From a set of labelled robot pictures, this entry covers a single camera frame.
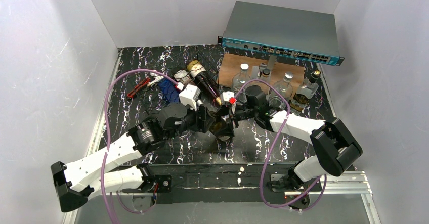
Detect clear bottle grey label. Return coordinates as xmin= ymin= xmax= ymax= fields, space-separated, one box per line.
xmin=231 ymin=63 xmax=251 ymax=94

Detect blue square glass bottle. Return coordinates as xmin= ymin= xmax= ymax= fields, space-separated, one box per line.
xmin=151 ymin=75 xmax=180 ymax=103

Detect clear bottle gold label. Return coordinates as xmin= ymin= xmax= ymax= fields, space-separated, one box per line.
xmin=289 ymin=70 xmax=321 ymax=114

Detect dark bottle brown label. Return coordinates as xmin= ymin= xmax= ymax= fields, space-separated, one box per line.
xmin=209 ymin=115 xmax=235 ymax=142

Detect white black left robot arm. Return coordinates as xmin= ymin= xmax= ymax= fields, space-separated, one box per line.
xmin=50 ymin=103 xmax=216 ymax=213

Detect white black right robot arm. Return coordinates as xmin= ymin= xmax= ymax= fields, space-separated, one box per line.
xmin=232 ymin=85 xmax=363 ymax=189

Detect dark bottle gold foil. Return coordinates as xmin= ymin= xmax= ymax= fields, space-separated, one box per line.
xmin=186 ymin=60 xmax=222 ymax=105

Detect red black wine rack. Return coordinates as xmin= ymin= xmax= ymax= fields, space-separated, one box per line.
xmin=127 ymin=78 xmax=150 ymax=99

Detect wooden board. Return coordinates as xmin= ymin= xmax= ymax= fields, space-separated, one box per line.
xmin=218 ymin=53 xmax=305 ymax=92

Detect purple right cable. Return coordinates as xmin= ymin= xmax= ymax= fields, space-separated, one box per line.
xmin=234 ymin=79 xmax=327 ymax=213

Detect purple cable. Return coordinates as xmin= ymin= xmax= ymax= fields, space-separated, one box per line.
xmin=234 ymin=79 xmax=327 ymax=213
xmin=100 ymin=69 xmax=183 ymax=224

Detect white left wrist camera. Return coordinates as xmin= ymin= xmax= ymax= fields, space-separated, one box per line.
xmin=179 ymin=84 xmax=201 ymax=111

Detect metal bracket with knob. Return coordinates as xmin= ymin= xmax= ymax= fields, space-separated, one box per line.
xmin=250 ymin=55 xmax=277 ymax=77

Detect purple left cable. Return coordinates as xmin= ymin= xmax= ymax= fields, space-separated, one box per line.
xmin=100 ymin=69 xmax=183 ymax=224

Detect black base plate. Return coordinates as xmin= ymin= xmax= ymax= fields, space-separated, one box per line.
xmin=120 ymin=163 xmax=322 ymax=205

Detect teal network switch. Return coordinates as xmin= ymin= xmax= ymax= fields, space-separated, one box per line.
xmin=218 ymin=1 xmax=344 ymax=66

